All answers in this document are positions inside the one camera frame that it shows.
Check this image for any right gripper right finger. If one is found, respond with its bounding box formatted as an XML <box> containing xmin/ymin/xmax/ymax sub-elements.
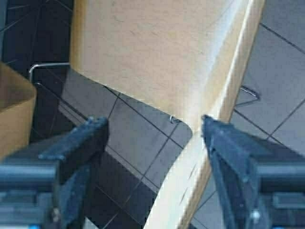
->
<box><xmin>202</xmin><ymin>115</ymin><xmax>305</xmax><ymax>229</ymax></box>

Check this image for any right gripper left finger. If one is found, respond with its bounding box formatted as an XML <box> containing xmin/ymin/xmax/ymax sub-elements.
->
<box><xmin>0</xmin><ymin>116</ymin><xmax>110</xmax><ymax>229</ymax></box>

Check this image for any light wood plywood chair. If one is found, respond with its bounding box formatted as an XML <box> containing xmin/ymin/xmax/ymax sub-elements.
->
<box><xmin>0</xmin><ymin>62</ymin><xmax>37</xmax><ymax>159</ymax></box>

